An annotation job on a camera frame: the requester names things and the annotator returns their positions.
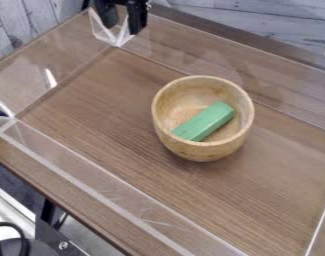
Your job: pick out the clear acrylic tray walls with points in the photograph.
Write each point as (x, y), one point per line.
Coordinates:
(77, 138)

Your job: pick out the green rectangular block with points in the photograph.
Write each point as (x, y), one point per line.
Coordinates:
(209, 120)

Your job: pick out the grey metal base plate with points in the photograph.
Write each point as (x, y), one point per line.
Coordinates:
(56, 240)

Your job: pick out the black table leg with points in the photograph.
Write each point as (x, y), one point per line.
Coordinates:
(47, 211)

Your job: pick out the brown wooden bowl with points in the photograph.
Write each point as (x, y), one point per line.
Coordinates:
(186, 97)

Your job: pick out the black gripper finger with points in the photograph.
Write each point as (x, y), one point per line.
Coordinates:
(108, 12)
(137, 12)

